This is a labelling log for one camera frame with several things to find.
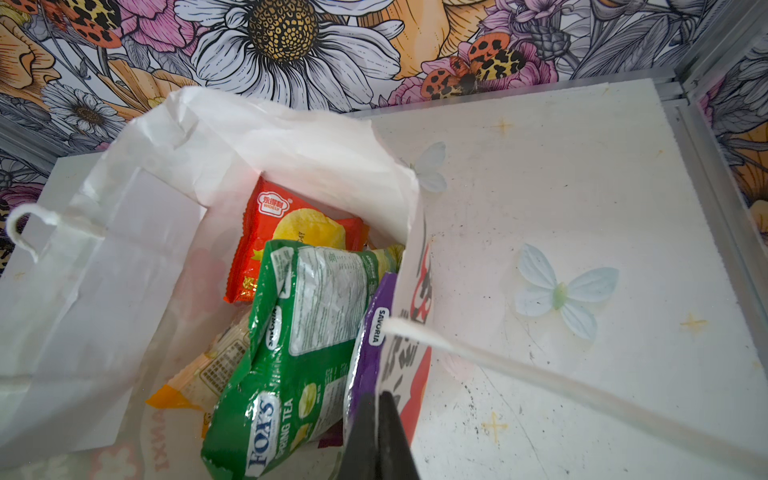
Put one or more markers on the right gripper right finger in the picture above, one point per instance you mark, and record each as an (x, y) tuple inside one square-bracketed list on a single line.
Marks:
[(394, 458)]

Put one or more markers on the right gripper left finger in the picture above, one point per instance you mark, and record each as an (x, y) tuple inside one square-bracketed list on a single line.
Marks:
[(360, 457)]

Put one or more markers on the purple Fox's candy bag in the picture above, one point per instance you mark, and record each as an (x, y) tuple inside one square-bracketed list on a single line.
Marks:
[(365, 362)]

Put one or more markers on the green yellow candy bag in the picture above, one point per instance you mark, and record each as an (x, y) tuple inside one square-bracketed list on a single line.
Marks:
[(288, 388)]

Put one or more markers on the small tan snack packet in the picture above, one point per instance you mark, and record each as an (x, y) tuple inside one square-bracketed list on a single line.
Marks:
[(200, 384)]

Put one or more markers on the red yellow snack packet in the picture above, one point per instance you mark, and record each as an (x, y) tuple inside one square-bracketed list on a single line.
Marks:
[(273, 212)]

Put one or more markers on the white paper bag red flower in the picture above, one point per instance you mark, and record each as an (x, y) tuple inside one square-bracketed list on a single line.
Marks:
[(560, 231)]

